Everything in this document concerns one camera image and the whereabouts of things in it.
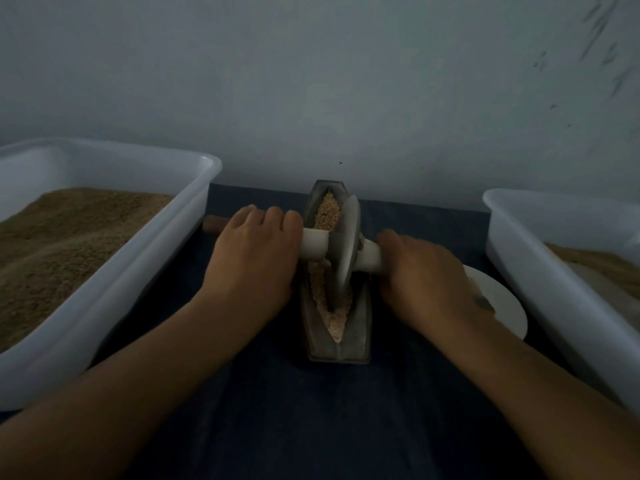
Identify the person's right hand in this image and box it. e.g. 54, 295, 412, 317
376, 229, 486, 336

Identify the dark blue table cloth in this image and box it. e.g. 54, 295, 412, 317
0, 183, 601, 480

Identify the large brown grain heap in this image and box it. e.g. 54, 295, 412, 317
0, 187, 175, 354
545, 243, 640, 301

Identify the white plastic tub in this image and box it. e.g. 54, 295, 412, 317
0, 137, 224, 413
483, 189, 640, 414

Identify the white round plate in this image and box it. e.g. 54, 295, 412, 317
464, 265, 529, 342

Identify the boat-shaped metal grinding trough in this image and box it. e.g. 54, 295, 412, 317
301, 179, 372, 365

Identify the person's right forearm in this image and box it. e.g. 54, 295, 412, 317
438, 309, 640, 480

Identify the person's left hand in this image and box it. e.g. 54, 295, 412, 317
196, 205, 305, 321

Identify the person's left forearm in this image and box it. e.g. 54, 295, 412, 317
0, 295, 261, 480

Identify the metal grinding wheel with handle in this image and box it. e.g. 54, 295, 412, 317
203, 195, 385, 312

